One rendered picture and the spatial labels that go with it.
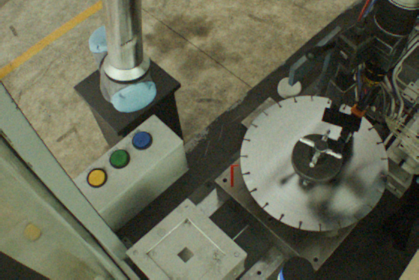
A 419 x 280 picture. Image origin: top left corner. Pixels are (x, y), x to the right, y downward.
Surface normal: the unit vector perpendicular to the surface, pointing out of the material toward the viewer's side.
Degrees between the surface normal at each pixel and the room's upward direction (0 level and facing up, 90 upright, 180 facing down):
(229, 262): 0
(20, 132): 90
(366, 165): 0
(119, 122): 0
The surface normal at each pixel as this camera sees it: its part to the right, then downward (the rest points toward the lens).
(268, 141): -0.05, -0.55
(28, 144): 0.69, 0.58
